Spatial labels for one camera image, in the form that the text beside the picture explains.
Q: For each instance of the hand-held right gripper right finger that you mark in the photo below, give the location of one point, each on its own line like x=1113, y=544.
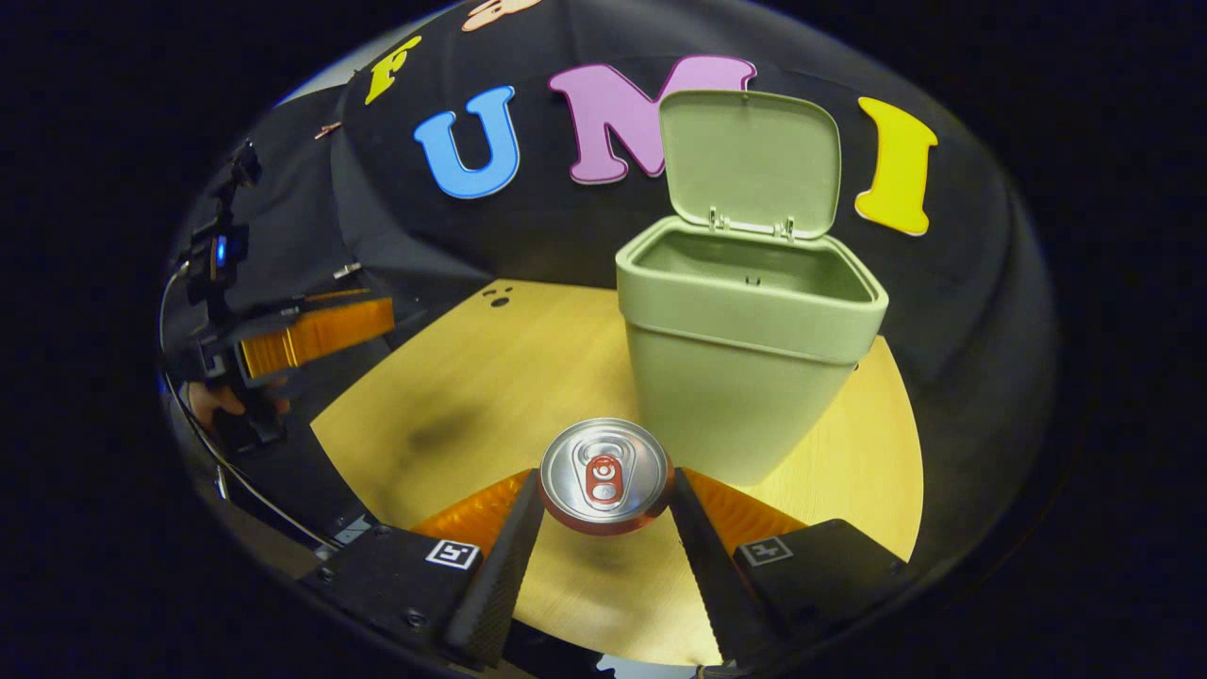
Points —
x=712, y=585

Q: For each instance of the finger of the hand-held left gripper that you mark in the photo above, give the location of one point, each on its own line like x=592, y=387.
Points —
x=321, y=335
x=330, y=294

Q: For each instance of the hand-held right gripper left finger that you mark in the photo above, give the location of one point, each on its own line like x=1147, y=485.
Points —
x=495, y=585

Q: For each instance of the red pop can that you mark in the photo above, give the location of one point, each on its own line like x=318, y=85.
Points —
x=603, y=462

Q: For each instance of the green desktop garbage bin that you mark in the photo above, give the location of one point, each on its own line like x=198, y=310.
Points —
x=735, y=377

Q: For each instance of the wooden desktop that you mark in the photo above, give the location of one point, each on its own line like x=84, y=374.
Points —
x=471, y=377

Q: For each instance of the silver cloth clip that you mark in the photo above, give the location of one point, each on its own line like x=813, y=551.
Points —
x=347, y=271

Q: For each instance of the copper cloth clip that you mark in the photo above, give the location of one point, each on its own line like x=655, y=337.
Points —
x=328, y=129

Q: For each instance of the black backdrop cloth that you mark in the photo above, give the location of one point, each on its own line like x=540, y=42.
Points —
x=962, y=283

